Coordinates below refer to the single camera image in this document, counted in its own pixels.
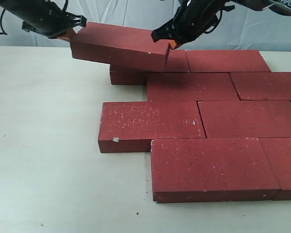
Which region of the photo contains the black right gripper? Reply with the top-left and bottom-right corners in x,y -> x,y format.
151,0 -> 221,49

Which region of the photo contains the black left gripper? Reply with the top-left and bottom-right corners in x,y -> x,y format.
22,0 -> 87,42

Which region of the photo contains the angled red brick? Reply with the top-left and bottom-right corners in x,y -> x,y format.
146,73 -> 239,101

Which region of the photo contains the speckled white-flecked red brick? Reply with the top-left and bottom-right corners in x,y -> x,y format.
98,101 -> 206,153

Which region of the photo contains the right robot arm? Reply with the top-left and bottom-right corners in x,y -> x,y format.
151,0 -> 291,50

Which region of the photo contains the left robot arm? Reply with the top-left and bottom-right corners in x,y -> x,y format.
0,0 -> 87,42

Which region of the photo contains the right middle-row red brick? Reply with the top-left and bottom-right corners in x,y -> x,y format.
229,72 -> 291,102

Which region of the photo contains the white fabric backdrop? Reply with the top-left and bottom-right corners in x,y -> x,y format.
0,0 -> 291,51

